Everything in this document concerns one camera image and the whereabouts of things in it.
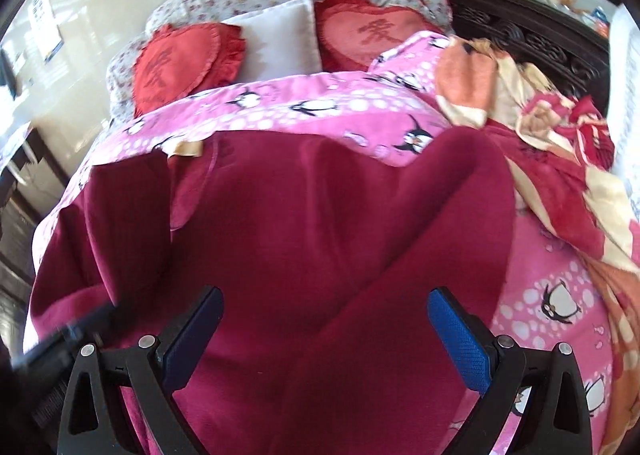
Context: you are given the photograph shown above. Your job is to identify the dark red fleece garment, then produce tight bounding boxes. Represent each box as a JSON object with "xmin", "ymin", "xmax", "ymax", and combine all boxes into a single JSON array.
[{"xmin": 30, "ymin": 128, "xmax": 514, "ymax": 454}]

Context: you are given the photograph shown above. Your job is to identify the dark wooden side table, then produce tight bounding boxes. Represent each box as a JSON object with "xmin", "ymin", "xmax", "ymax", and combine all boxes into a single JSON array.
[{"xmin": 1, "ymin": 122, "xmax": 70, "ymax": 224}]

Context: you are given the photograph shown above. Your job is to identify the red orange floral blanket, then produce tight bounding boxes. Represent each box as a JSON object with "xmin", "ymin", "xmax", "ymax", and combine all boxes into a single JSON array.
[{"xmin": 434, "ymin": 37, "xmax": 639, "ymax": 454}]

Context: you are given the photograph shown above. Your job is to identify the left red heart pillow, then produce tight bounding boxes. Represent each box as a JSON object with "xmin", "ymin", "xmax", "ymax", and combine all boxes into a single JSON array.
[{"xmin": 132, "ymin": 23, "xmax": 246, "ymax": 117}]

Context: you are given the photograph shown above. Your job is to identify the red heart pillow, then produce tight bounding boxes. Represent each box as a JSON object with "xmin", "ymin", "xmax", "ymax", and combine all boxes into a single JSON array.
[
  {"xmin": 132, "ymin": 23, "xmax": 246, "ymax": 117},
  {"xmin": 314, "ymin": 0, "xmax": 445, "ymax": 73}
]

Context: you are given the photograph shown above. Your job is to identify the white square pillow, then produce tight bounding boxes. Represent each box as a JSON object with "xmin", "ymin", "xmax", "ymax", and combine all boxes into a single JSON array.
[{"xmin": 224, "ymin": 0, "xmax": 322, "ymax": 82}]

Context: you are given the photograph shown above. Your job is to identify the pink penguin print blanket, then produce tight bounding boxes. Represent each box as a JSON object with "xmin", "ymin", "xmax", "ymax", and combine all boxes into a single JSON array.
[{"xmin": 34, "ymin": 34, "xmax": 612, "ymax": 454}]

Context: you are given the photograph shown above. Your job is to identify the dark carved wooden headboard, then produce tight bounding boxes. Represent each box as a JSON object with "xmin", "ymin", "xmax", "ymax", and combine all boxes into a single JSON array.
[{"xmin": 448, "ymin": 0, "xmax": 610, "ymax": 114}]

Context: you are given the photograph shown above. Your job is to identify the right red heart pillow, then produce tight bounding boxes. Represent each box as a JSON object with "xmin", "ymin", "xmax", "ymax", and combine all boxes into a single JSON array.
[{"xmin": 314, "ymin": 0, "xmax": 445, "ymax": 73}]

